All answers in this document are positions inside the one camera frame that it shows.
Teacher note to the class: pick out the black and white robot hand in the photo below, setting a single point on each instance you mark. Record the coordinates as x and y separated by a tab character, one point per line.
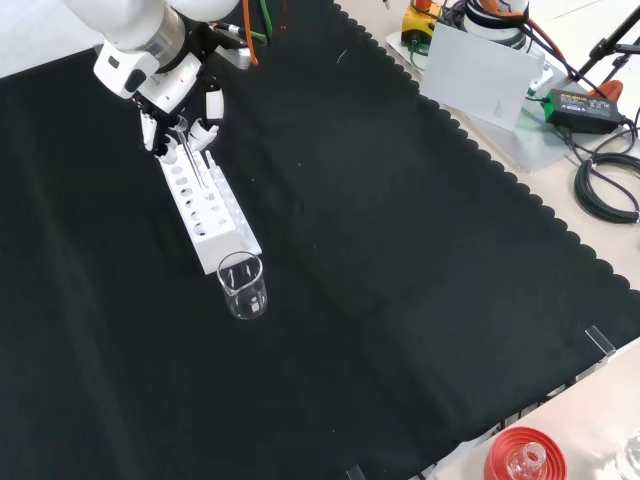
165	92

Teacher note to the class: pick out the clear glass rod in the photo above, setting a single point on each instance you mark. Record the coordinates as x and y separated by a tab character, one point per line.
190	155

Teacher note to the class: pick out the white test tube rack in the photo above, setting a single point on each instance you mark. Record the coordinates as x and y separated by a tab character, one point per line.
215	245

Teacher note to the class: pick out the clear glass beaker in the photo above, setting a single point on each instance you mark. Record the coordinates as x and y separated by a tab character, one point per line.
245	300

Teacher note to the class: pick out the yellow stop button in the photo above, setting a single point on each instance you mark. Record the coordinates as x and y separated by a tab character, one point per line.
417	24

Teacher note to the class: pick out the black bench cloth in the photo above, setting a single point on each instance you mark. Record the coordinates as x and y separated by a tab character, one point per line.
375	260

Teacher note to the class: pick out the black power adapter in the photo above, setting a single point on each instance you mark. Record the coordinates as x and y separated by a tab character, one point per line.
580	114

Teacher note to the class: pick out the clear plastic cloth clip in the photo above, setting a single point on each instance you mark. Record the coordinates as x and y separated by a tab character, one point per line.
600	345
355	473

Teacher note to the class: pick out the black tripod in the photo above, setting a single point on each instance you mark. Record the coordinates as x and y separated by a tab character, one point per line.
607	42

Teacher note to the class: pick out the orange tripod clamp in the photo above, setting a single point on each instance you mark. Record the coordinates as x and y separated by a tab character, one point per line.
612	90

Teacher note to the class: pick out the red ribbed funnel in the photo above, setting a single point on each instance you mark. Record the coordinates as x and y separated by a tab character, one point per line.
500	450

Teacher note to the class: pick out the small clear glass flask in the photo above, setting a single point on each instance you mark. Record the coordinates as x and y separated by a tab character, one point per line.
527	460

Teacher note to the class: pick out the grey metal base plate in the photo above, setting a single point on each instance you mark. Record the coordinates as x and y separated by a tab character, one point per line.
542	150

